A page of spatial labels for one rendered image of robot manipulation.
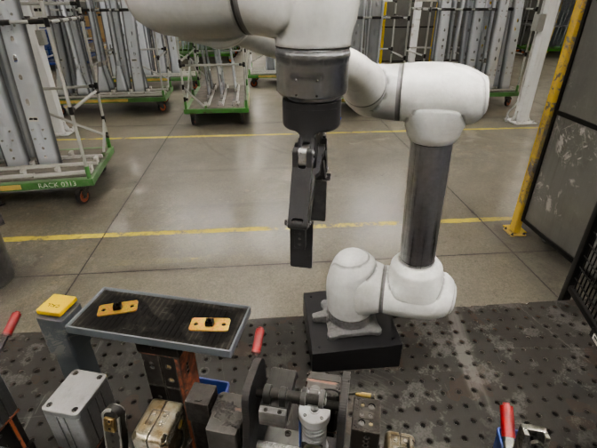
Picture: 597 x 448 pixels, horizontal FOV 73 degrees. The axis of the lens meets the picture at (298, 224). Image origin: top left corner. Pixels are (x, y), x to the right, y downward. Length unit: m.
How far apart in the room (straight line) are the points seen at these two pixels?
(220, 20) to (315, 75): 0.13
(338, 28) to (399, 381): 1.15
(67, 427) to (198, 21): 0.75
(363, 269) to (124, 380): 0.84
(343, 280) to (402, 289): 0.18
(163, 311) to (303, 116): 0.61
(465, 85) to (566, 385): 1.04
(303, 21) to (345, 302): 0.97
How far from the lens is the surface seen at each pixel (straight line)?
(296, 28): 0.48
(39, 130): 4.75
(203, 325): 0.91
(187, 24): 0.55
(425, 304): 1.27
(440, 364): 1.51
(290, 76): 0.50
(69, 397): 0.94
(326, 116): 0.51
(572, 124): 3.44
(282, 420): 0.77
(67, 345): 1.12
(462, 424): 1.39
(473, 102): 1.00
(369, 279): 1.26
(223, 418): 0.86
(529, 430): 0.75
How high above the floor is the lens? 1.77
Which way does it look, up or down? 29 degrees down
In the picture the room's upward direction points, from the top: straight up
